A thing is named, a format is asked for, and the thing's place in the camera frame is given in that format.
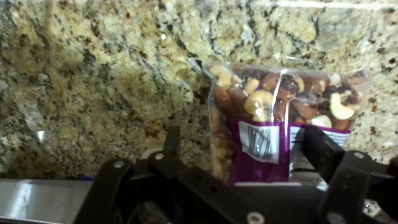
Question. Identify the clear mixed nuts packet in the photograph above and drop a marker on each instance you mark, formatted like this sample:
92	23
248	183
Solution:
257	107

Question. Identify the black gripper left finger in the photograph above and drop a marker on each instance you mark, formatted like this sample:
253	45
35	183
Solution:
199	187

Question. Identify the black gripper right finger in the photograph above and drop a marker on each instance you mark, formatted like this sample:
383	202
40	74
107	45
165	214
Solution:
349	178

